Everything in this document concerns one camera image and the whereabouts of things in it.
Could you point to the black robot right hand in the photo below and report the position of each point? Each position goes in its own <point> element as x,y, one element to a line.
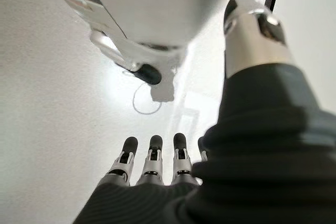
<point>262,169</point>

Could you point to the black robot right foot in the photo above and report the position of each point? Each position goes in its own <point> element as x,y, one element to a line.
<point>150,74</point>

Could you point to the white robot right leg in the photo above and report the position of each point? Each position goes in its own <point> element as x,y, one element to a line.
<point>157,6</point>

